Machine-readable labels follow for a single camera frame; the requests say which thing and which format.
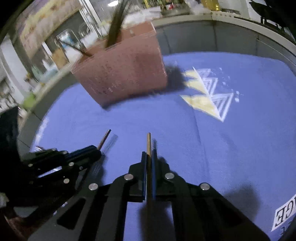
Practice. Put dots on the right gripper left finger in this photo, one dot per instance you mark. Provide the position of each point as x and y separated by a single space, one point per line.
97 212

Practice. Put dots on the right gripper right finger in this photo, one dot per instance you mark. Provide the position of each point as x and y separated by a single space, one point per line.
199 211

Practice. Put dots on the brown wooden chopstick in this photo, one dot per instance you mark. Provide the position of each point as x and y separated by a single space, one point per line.
149 185

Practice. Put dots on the dark chopstick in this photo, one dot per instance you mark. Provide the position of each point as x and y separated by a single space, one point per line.
77 49
104 139

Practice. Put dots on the green bowl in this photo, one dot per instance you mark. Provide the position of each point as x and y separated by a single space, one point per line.
29 101

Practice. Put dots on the blue printed tablecloth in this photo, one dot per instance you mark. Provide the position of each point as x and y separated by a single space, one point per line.
229 120

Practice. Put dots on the dark leaning chopstick in basket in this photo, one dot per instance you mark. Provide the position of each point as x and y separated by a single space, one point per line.
77 49

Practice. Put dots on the pink perforated utensil basket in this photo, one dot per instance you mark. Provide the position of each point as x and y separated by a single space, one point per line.
133 66

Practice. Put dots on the brown chopsticks bundle in basket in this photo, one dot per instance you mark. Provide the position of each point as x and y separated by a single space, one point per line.
117 21

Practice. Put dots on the yellow cooking oil bottle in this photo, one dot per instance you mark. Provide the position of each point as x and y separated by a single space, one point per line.
212 5

